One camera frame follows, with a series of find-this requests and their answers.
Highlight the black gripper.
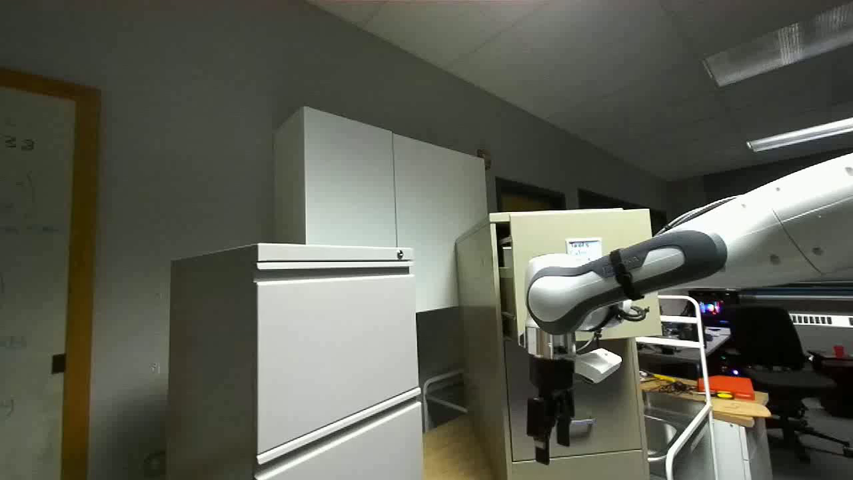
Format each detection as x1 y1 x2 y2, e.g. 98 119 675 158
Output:
526 351 578 467

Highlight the beige filing cabinet drawer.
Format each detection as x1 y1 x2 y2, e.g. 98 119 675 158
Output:
496 207 663 344

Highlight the beige metal filing cabinet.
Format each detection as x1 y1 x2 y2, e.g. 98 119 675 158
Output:
456 207 654 480

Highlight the wooden board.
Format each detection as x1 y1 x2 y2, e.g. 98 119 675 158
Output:
640 371 772 423

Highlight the orange tool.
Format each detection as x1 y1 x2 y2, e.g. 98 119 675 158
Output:
696 375 758 403

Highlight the white label sticker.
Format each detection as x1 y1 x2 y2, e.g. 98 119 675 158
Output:
566 235 604 267

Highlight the black office chair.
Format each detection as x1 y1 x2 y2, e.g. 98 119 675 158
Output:
732 304 843 463

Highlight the grey lateral filing cabinet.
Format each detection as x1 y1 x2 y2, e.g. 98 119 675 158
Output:
166 242 426 480

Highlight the desk with dark monitor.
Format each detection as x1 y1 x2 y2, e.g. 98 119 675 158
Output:
696 279 853 358

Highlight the narrow ceiling light strip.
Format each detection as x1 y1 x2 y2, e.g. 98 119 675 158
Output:
743 115 853 154

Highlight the large ceiling light panel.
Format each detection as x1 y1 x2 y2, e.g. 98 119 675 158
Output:
703 0 853 88

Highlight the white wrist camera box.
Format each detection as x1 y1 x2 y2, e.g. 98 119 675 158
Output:
574 347 627 387

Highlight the white metal tube frame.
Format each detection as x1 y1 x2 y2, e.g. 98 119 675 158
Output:
635 294 714 480

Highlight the white wall cabinet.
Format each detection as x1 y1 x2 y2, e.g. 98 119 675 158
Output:
273 103 491 315

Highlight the whiteboard with wooden frame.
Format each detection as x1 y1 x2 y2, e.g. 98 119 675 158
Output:
0 66 101 480

